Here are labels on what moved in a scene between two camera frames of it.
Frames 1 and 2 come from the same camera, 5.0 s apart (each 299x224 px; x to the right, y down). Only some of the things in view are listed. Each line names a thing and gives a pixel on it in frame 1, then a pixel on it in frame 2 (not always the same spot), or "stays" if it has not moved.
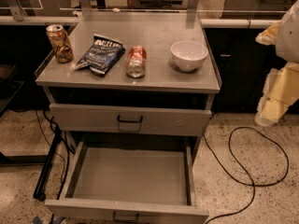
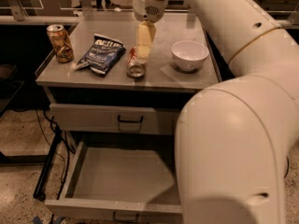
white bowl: (189, 55) stays
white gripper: (289, 40) to (147, 9)
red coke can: (136, 61) stays
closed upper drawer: (129, 119) stays
